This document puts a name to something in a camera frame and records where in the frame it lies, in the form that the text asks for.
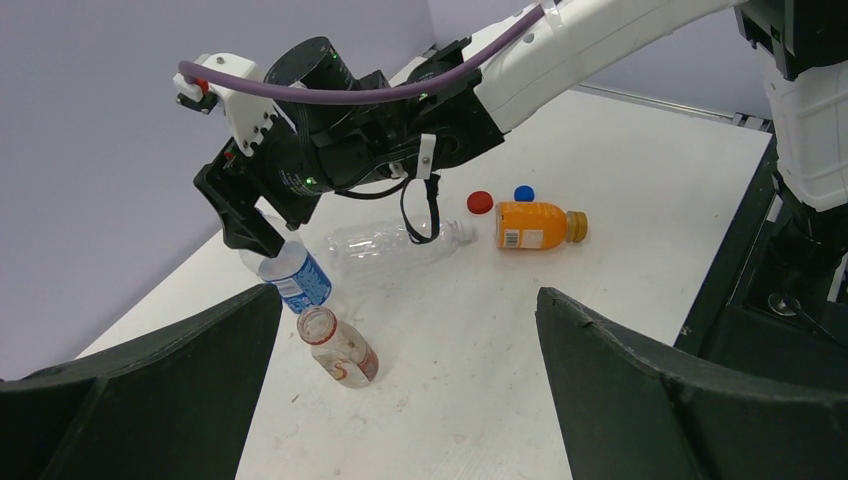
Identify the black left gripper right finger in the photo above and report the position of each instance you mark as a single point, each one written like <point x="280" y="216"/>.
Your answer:
<point x="631" y="407"/>

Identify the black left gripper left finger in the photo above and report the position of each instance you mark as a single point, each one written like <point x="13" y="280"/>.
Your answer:
<point x="176" y="403"/>

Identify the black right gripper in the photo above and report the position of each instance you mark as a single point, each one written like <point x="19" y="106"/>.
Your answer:
<point x="232" y="183"/>

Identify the Pepsi bottle blue label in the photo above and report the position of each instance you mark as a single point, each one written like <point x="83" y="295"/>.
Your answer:
<point x="300" y="280"/>

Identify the clear crushed plastic bottle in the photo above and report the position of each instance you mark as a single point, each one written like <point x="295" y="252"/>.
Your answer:
<point x="378" y="249"/>

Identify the small bottle red label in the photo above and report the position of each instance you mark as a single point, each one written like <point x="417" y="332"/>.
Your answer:
<point x="338" y="347"/>

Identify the orange juice bottle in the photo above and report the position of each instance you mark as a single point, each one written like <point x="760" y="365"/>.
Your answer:
<point x="537" y="225"/>

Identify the red bottle cap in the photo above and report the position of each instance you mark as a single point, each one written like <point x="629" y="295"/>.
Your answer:
<point x="479" y="202"/>

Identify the blue Pepsi bottle cap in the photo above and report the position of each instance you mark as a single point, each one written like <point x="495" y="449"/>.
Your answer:
<point x="524" y="193"/>

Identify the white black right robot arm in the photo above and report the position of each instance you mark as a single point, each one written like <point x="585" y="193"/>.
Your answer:
<point x="306" y="126"/>

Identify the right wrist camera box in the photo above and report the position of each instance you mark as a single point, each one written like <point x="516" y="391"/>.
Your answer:
<point x="248" y="115"/>

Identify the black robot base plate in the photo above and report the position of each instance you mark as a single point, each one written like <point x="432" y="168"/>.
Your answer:
<point x="774" y="303"/>

